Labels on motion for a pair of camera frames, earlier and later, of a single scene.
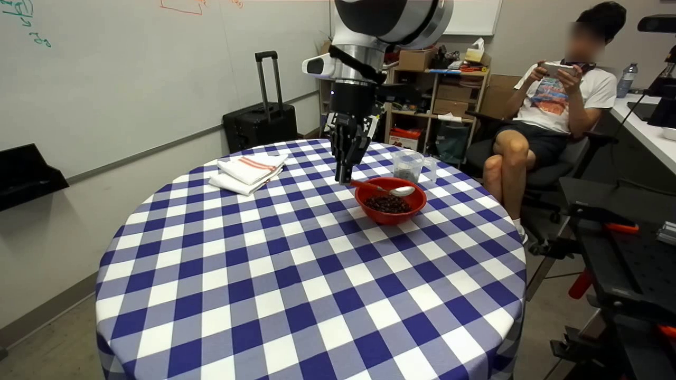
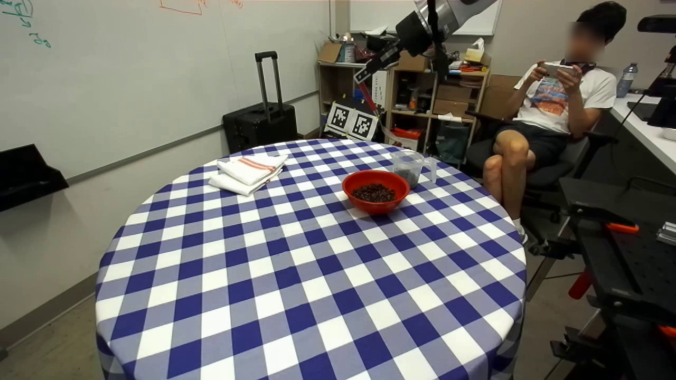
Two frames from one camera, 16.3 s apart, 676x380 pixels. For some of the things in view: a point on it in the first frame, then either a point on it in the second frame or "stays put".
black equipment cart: [628, 240] stays put
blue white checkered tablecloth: [291, 282] stays put
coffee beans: [389, 202] → [375, 193]
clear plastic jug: [411, 161] stays put
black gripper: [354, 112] → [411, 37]
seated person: [553, 101] stays put
